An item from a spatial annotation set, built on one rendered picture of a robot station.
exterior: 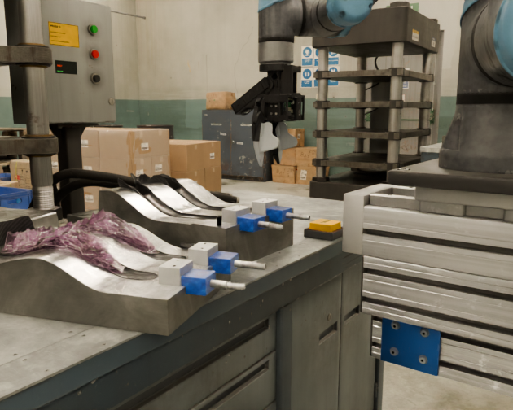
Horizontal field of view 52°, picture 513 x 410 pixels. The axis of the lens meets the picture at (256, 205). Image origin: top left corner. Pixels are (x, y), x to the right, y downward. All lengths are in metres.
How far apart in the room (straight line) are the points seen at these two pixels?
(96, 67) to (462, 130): 1.41
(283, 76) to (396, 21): 3.98
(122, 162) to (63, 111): 3.24
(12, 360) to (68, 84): 1.21
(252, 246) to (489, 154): 0.56
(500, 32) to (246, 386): 0.86
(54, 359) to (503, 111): 0.65
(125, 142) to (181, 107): 4.78
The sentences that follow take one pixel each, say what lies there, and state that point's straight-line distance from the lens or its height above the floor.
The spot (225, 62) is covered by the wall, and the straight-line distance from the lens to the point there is 9.12.
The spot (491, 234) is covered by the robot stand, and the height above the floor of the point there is 0.96.
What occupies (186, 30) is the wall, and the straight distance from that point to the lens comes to 9.68.
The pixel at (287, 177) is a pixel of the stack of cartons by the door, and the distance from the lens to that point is 8.02.
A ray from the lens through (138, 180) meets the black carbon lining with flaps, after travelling 1.32.
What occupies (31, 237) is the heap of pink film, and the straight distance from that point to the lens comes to 0.99.
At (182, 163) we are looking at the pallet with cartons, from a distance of 5.76.
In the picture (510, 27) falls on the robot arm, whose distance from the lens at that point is 0.58.
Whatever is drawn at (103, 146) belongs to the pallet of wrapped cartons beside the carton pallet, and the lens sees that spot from 5.17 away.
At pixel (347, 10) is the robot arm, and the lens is 1.00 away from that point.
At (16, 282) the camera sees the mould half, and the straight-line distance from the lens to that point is 0.89.
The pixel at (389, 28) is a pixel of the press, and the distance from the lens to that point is 5.06.
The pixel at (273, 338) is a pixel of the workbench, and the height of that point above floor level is 0.60.
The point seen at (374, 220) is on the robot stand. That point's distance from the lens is 0.77.
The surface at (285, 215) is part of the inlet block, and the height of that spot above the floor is 0.89.
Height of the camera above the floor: 1.12
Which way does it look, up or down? 10 degrees down
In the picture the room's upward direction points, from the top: straight up
